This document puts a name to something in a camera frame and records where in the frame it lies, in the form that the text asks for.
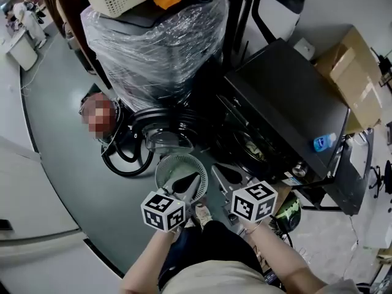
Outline green black helmet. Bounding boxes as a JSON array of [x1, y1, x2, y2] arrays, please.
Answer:
[[274, 191, 303, 234]]

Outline round grey laundry basket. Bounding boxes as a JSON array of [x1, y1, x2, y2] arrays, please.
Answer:
[[154, 153, 209, 202]]

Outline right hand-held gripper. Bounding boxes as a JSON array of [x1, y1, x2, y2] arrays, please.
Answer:
[[210, 163, 279, 223]]

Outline black washing machine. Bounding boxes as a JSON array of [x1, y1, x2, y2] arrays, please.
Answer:
[[195, 37, 352, 186]]

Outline person's right beige shoe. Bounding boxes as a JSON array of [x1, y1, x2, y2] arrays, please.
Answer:
[[194, 205, 213, 228]]

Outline person's legs black shorts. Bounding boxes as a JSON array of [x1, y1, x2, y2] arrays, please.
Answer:
[[157, 219, 266, 287]]

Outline person's right forearm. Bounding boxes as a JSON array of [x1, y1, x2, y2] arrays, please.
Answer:
[[244, 220, 328, 294]]

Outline plastic-wrapped grey appliance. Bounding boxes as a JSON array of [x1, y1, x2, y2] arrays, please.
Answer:
[[80, 0, 230, 110]]

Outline round glass machine door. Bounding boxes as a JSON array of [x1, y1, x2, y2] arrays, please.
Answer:
[[131, 107, 203, 156]]

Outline large cardboard box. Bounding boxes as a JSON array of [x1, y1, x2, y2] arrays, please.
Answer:
[[314, 26, 383, 134]]

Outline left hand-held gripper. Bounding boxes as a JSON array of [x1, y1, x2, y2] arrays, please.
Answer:
[[140, 171, 203, 233]]

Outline blue liquid bottle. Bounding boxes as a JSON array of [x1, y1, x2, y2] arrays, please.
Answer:
[[312, 132, 337, 152]]

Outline black office chair base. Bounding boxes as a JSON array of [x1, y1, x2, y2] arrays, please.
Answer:
[[369, 159, 392, 198]]

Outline red vacuum cleaner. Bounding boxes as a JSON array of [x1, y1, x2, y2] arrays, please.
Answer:
[[80, 92, 123, 143]]

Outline black ribbed vacuum hose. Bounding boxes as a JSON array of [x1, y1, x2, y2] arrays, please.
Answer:
[[100, 124, 154, 177]]

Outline white floor cable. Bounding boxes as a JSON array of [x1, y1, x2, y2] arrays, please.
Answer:
[[20, 35, 62, 97]]

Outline small white device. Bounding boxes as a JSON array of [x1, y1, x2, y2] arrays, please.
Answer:
[[293, 37, 316, 61]]

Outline person's left forearm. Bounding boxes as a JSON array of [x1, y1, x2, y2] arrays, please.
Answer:
[[121, 228, 181, 294]]

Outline black metal stand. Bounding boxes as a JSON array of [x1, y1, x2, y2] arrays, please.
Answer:
[[290, 127, 374, 217]]

